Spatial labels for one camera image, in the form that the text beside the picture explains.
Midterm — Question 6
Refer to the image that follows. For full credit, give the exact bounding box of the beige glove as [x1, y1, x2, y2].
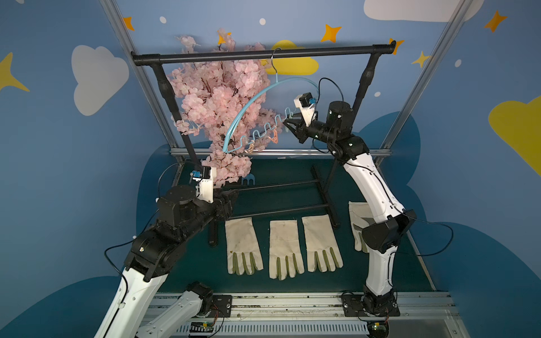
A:
[349, 201, 374, 254]
[225, 218, 263, 275]
[269, 221, 305, 280]
[302, 215, 343, 273]

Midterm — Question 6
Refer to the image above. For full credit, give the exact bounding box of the light blue wavy clip hanger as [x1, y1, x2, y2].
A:
[222, 47, 321, 155]

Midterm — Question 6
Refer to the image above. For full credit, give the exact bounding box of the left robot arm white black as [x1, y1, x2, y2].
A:
[96, 185, 238, 337]

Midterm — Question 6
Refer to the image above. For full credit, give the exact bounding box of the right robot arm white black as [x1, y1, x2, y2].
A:
[284, 93, 416, 313]

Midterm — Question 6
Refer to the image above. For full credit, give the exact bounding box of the blue small garden fork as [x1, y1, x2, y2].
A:
[241, 174, 256, 186]

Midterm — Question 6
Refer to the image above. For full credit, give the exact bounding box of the pink cherry blossom tree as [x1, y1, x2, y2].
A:
[167, 28, 285, 189]

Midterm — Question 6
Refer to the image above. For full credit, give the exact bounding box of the black garment rack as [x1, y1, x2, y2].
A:
[131, 40, 397, 229]

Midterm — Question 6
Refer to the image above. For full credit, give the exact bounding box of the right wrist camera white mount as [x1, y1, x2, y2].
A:
[294, 92, 316, 127]

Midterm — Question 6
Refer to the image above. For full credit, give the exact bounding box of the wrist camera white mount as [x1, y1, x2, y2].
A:
[294, 92, 316, 127]
[190, 166, 217, 204]

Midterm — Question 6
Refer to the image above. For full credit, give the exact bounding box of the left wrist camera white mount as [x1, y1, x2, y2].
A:
[190, 166, 217, 204]

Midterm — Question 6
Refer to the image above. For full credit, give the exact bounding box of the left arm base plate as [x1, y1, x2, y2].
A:
[195, 294, 232, 318]

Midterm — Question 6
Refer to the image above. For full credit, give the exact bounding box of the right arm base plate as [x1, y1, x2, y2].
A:
[340, 290, 400, 318]

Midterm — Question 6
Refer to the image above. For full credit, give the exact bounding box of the aluminium front rail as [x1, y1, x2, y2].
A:
[139, 291, 470, 338]

